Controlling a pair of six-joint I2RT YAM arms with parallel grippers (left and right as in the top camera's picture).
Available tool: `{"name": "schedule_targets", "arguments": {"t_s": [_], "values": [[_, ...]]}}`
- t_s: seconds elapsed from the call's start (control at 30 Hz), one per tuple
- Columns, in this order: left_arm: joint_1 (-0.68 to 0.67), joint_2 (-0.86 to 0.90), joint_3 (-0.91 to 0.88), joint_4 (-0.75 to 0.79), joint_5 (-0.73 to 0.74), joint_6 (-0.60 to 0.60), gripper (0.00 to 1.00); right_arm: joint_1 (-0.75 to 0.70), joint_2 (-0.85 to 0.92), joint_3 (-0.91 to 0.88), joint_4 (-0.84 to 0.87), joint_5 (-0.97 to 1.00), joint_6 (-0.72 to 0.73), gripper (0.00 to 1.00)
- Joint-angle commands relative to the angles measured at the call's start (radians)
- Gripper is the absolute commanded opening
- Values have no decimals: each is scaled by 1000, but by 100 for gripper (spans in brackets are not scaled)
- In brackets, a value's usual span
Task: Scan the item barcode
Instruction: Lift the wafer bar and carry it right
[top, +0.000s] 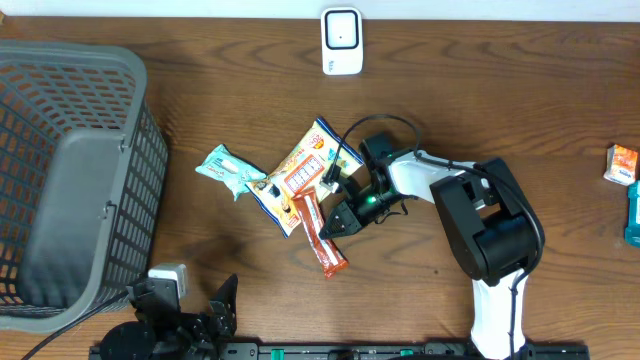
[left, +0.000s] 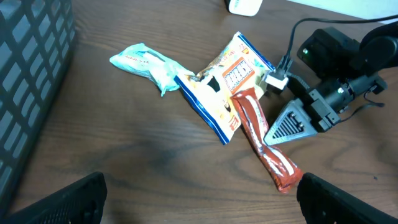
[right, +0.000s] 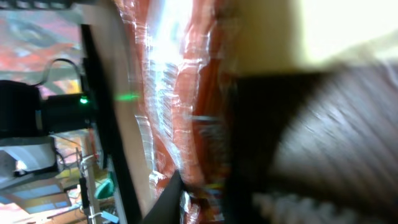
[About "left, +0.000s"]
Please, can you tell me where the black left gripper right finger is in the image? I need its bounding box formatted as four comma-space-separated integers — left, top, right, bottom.
297, 172, 397, 224

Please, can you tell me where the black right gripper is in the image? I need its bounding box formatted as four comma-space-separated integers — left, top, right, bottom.
264, 76, 387, 146

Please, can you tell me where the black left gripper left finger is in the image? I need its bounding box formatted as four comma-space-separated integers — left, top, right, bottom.
1, 172, 107, 224

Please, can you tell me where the red chocolate bar wrapper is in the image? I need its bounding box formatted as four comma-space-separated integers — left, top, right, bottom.
231, 88, 303, 194

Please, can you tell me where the light green tissue pack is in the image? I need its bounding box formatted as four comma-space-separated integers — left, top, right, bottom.
109, 43, 194, 97

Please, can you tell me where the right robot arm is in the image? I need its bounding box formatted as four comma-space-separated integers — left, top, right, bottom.
262, 22, 397, 146

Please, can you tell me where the white barcode scanner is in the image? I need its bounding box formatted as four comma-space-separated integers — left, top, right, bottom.
225, 0, 262, 17

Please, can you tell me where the grey plastic shopping basket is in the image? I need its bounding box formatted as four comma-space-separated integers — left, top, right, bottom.
1, 0, 77, 215

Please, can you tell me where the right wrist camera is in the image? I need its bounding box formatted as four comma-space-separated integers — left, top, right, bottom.
262, 70, 289, 90

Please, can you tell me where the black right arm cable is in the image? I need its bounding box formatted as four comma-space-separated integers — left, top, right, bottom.
276, 14, 398, 72

